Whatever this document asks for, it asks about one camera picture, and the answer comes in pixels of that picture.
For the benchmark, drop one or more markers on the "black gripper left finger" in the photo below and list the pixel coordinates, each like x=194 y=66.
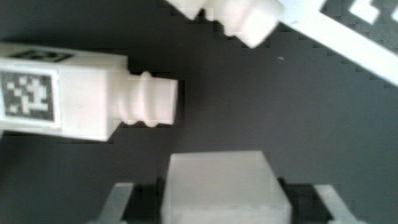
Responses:
x=130 y=205

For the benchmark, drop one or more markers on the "white table leg back left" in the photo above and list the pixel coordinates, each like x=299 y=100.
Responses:
x=248 y=16

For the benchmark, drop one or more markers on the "white table leg with tag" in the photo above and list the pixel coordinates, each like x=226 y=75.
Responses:
x=223 y=190

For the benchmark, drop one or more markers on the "white fiducial tag sheet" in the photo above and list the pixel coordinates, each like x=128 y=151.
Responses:
x=352 y=25

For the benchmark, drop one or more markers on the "white table leg middle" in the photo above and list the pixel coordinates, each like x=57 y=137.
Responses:
x=72 y=95

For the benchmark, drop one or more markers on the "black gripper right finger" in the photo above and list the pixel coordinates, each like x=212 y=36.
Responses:
x=319 y=207

